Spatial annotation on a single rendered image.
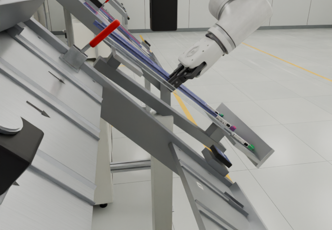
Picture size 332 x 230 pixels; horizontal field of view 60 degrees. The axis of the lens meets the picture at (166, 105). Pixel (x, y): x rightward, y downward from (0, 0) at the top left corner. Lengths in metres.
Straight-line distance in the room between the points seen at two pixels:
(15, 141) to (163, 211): 0.85
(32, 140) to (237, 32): 0.65
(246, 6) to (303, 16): 8.89
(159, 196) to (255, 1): 0.63
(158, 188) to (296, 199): 1.15
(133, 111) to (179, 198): 1.27
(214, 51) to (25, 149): 0.63
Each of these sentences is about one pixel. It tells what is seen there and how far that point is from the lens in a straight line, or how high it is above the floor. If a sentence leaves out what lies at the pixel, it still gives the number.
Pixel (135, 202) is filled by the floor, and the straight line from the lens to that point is 1.76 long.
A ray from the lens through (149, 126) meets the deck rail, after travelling 0.57.
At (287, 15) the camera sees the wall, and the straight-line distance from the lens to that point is 9.37.
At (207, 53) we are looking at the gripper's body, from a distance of 0.74.
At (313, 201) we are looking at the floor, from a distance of 1.95.
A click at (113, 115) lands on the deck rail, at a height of 0.92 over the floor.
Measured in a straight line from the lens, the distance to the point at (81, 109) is 0.39.
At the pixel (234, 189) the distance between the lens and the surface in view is 0.69.
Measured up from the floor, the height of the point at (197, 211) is 0.85.
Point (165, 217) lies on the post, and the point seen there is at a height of 0.45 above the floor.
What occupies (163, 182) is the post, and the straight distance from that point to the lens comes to 0.93.
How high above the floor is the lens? 1.15
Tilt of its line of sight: 22 degrees down
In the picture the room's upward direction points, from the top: straight up
